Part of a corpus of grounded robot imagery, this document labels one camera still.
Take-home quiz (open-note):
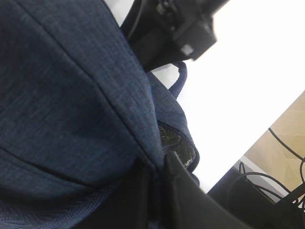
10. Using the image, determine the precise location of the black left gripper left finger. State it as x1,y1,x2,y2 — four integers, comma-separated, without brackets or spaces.
78,164,155,229

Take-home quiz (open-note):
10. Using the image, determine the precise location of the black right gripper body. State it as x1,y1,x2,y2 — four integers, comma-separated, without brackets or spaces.
121,0,218,72

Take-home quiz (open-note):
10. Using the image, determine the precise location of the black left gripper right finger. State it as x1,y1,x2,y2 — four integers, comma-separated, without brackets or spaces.
164,151,249,229

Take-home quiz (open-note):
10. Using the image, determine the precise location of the navy blue fabric lunch bag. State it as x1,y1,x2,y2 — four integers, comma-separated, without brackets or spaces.
0,0,199,229

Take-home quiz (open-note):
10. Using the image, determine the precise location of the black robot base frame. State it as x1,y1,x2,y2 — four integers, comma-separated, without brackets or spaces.
208,167,305,229

